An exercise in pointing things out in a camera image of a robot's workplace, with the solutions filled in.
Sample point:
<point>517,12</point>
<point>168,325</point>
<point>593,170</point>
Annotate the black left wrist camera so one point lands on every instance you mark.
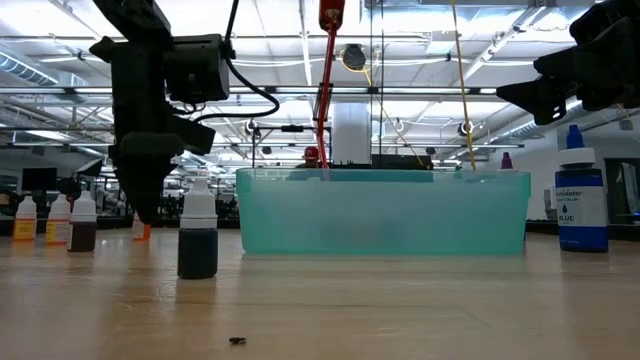
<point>197,70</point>

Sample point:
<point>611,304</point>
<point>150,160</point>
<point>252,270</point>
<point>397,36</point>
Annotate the small brown dropper bottle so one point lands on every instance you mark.
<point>82,235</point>

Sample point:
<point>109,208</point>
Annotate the distant black metal frame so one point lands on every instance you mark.
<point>292,128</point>

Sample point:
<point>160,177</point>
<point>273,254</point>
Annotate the translucent teal plastic bin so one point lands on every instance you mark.
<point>380,220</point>

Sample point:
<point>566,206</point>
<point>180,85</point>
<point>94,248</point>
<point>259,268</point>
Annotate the large blue food coloring bottle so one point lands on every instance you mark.
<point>582,235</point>

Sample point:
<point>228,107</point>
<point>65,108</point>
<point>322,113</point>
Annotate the black computer case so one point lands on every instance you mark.
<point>400,162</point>

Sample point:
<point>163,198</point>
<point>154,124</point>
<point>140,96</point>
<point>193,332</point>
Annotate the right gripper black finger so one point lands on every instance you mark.
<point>542,97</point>
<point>562,61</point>

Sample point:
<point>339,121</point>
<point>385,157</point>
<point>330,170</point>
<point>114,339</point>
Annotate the small dark green dropper bottle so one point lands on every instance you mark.
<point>197,250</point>

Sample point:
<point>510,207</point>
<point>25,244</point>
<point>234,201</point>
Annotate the person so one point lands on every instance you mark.
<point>311,152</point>

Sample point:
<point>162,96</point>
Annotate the black monitor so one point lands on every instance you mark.
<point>39,179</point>

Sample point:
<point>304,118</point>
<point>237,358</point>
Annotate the tilted dark monitor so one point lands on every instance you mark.
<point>90,168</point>

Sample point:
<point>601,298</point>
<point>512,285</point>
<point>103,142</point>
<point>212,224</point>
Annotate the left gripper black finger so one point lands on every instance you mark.
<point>169,170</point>
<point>142,185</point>

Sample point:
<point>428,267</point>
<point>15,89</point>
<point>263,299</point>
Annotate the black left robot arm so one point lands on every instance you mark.
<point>132,17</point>

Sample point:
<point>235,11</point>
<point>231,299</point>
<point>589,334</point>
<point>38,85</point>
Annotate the small dark debris speck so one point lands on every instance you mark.
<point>237,341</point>

